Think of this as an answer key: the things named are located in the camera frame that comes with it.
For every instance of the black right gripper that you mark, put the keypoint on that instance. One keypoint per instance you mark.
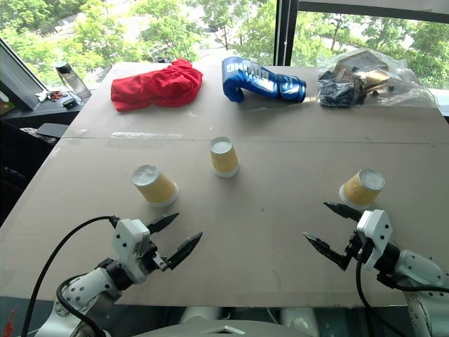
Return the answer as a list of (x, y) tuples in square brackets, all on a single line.
[(356, 245)]

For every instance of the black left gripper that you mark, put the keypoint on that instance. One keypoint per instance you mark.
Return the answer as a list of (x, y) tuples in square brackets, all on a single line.
[(154, 259)]

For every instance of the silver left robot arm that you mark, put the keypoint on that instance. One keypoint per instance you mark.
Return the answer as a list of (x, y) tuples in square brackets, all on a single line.
[(87, 288)]

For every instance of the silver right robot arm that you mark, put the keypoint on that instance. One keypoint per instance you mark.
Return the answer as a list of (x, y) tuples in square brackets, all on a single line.
[(417, 267)]

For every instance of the yellow paper cup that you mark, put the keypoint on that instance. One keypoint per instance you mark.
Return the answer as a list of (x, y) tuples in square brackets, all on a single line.
[(158, 189), (359, 191), (224, 161)]

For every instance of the clear tape strip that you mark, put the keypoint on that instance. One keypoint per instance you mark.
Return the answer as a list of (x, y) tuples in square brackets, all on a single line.
[(140, 135)]

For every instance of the silver robot torso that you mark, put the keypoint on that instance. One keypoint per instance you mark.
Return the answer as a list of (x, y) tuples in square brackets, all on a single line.
[(224, 331)]

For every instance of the clear plastic bag with parts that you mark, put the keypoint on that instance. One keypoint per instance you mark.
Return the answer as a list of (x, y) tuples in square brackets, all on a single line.
[(350, 84)]

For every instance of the red cloth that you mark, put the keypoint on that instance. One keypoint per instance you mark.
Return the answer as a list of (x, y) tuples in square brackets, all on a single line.
[(158, 86)]

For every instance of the dark grey flat object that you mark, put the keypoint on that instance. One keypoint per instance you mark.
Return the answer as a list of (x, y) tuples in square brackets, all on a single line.
[(52, 130)]

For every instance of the blue boxing glove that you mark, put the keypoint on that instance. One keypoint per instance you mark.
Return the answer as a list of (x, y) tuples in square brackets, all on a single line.
[(252, 82)]

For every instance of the clear water bottle black cap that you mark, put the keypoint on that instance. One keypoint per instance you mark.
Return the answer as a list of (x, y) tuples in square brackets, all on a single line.
[(73, 82)]

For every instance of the small red and white items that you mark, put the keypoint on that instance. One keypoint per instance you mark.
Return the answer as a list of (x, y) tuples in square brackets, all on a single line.
[(49, 95)]

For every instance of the dark framed monitor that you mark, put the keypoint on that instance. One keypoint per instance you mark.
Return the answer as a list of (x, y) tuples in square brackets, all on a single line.
[(17, 80)]

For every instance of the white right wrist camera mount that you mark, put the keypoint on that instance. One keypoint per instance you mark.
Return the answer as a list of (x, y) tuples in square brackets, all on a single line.
[(377, 231)]

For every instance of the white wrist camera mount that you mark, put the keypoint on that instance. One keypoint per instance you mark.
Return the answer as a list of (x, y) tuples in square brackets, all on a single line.
[(128, 242), (377, 231)]

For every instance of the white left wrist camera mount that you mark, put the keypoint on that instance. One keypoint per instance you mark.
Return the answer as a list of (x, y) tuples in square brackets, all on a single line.
[(128, 242)]

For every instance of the black window frame post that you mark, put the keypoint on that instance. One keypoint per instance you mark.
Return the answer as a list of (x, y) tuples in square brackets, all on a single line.
[(285, 31)]

